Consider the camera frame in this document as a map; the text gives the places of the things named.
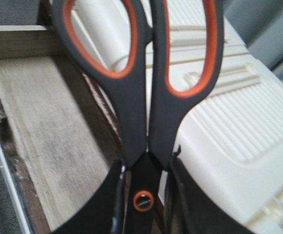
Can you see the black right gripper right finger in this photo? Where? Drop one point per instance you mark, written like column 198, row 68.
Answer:
column 190, row 210

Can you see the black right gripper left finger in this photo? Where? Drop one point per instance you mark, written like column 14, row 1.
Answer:
column 103, row 213

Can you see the wooden drawer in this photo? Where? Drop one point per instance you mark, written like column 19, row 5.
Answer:
column 53, row 133

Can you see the grey orange handled scissors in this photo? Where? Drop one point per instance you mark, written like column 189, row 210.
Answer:
column 149, row 110

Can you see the white plastic tray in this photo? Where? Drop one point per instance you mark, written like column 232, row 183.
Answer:
column 232, row 142

